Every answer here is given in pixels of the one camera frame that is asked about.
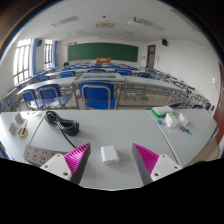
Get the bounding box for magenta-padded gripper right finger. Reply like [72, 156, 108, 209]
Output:
[131, 143, 183, 186]

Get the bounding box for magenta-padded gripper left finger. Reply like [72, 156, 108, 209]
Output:
[39, 142, 92, 186]

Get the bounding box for white charger block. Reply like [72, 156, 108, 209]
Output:
[100, 144, 121, 165]

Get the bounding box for multi-socket power strip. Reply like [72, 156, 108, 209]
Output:
[22, 144, 69, 168]

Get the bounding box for small white box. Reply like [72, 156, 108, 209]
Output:
[178, 112, 190, 128]
[12, 112, 25, 126]
[7, 122, 18, 136]
[164, 112, 180, 129]

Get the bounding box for green and white box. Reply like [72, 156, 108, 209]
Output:
[151, 105, 175, 119]

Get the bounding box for blue chairs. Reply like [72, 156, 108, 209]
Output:
[0, 62, 216, 112]

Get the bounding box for red-brown door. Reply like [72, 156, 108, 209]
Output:
[145, 44, 157, 70]
[213, 63, 224, 145]

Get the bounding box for orange lectern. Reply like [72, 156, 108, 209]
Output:
[95, 57, 113, 64]

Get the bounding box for blue curtain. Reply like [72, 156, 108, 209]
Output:
[51, 40, 58, 69]
[30, 38, 38, 77]

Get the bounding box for narrow window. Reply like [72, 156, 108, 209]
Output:
[43, 39, 54, 71]

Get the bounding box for green chalkboard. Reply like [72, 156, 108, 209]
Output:
[67, 42, 140, 63]

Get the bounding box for large window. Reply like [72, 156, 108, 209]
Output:
[12, 38, 34, 86]

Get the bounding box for ceiling air vent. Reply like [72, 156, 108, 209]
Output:
[95, 21, 116, 29]

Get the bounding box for white ceiling projector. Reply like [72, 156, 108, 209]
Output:
[127, 16, 144, 27]

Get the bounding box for ceiling lights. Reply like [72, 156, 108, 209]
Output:
[50, 14, 167, 38]

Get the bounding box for black coiled power cable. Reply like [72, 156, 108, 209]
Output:
[44, 110, 81, 149]

